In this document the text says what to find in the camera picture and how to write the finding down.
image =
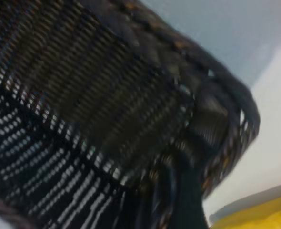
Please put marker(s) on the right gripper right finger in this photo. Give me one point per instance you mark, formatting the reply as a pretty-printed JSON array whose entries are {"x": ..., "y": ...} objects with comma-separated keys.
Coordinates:
[{"x": 200, "y": 214}]

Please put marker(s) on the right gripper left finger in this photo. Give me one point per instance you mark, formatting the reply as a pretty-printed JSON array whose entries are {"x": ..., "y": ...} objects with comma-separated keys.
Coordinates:
[{"x": 184, "y": 207}]

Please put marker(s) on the yellow banana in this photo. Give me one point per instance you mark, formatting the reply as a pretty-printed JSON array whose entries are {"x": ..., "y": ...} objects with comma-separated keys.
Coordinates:
[{"x": 262, "y": 214}]

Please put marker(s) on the dark brown wicker basket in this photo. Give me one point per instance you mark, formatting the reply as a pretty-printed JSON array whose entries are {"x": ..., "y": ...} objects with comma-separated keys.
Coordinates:
[{"x": 83, "y": 83}]

